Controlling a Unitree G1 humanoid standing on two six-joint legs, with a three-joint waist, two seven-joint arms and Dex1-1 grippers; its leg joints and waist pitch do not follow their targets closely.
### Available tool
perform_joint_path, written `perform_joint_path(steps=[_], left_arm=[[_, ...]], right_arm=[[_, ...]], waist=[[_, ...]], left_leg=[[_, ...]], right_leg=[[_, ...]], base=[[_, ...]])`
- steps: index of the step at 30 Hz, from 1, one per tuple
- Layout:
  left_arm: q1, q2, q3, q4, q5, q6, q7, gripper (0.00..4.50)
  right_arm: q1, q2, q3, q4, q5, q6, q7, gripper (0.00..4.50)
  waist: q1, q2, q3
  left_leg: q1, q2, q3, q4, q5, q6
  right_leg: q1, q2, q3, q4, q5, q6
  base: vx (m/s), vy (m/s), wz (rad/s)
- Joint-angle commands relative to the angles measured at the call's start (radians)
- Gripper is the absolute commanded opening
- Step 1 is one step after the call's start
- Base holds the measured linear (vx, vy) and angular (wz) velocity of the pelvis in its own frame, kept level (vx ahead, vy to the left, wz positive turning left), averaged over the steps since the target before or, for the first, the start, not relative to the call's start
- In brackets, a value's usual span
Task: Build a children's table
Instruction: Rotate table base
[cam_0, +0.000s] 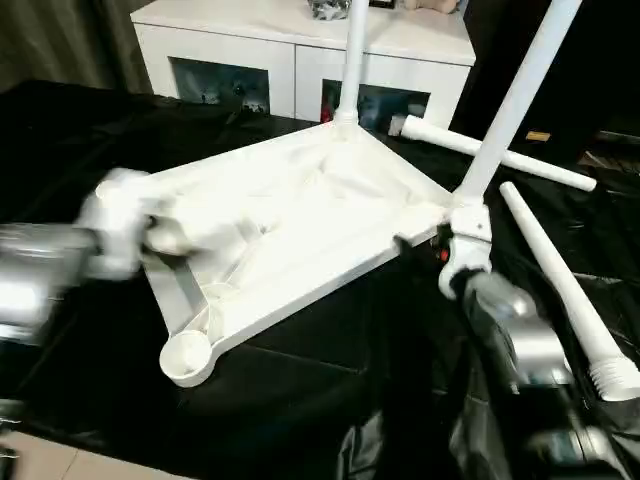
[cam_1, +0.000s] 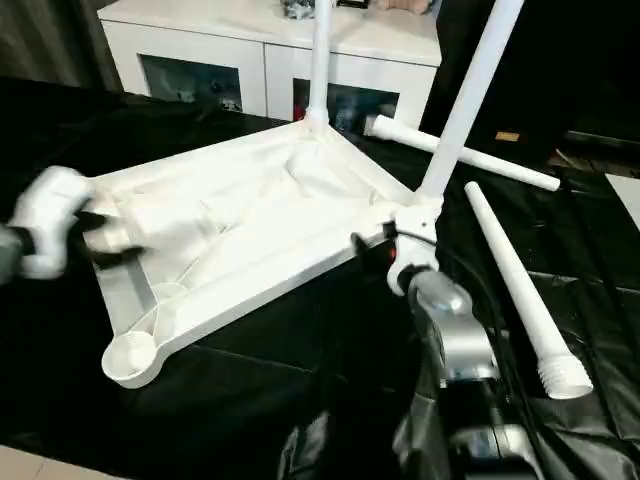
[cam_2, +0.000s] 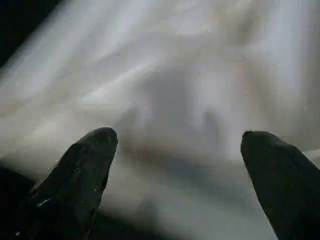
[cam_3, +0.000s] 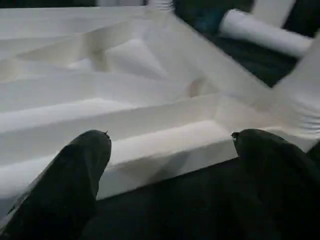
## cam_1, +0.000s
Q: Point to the black mat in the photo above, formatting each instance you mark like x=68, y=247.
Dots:
x=300, y=400

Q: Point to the white sideboard with glass doors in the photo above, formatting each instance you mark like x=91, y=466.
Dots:
x=230, y=45

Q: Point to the grey curtain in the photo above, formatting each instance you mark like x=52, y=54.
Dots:
x=50, y=35

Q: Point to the small yellow label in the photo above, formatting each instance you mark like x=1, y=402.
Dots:
x=507, y=136

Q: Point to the white plastic table top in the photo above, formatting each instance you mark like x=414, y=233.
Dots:
x=250, y=230

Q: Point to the shiny silver ornament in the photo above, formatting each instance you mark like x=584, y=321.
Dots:
x=298, y=8

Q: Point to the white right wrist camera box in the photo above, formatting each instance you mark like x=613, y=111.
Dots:
x=415, y=240

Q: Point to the black cabinet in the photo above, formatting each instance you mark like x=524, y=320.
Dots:
x=560, y=60

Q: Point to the white plastic table leg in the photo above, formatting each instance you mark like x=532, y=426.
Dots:
x=500, y=160
x=520, y=290
x=470, y=100
x=320, y=60

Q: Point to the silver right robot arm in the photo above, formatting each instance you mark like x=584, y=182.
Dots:
x=455, y=340

